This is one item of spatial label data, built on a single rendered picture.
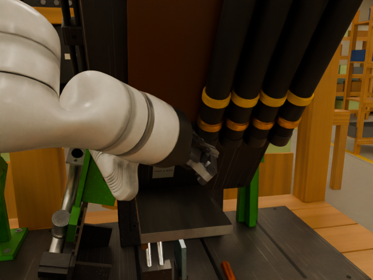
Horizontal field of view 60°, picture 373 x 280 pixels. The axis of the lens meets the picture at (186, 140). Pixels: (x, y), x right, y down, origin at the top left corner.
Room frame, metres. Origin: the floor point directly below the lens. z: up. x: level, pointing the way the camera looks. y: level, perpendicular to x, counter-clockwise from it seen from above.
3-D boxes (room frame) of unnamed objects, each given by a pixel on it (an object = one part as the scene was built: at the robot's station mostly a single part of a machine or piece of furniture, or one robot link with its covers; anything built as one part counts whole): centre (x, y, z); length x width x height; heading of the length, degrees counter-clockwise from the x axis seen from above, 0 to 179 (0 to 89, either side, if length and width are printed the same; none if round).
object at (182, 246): (0.63, 0.01, 0.97); 0.10 x 0.02 x 0.14; 12
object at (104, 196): (0.69, 0.20, 1.17); 0.13 x 0.12 x 0.20; 102
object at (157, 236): (0.69, 0.04, 1.11); 0.39 x 0.16 x 0.03; 12
